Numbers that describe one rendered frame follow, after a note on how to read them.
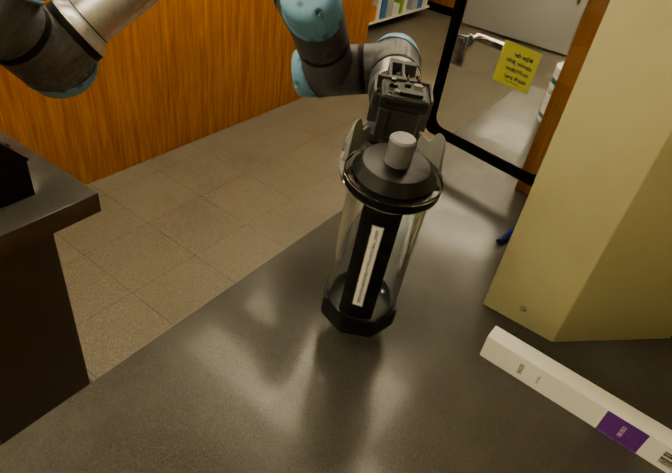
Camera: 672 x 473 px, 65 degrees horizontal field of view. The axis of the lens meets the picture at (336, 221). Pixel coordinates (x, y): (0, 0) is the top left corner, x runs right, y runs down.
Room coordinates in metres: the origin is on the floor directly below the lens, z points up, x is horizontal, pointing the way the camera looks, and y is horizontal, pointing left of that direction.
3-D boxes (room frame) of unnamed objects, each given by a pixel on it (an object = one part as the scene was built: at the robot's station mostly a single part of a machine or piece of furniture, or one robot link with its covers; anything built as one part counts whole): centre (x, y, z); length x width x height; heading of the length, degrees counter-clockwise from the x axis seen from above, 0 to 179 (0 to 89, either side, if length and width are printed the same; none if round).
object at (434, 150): (0.53, -0.10, 1.21); 0.09 x 0.03 x 0.06; 24
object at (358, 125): (0.53, -0.01, 1.21); 0.09 x 0.03 x 0.06; 156
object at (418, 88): (0.63, -0.05, 1.22); 0.12 x 0.08 x 0.09; 0
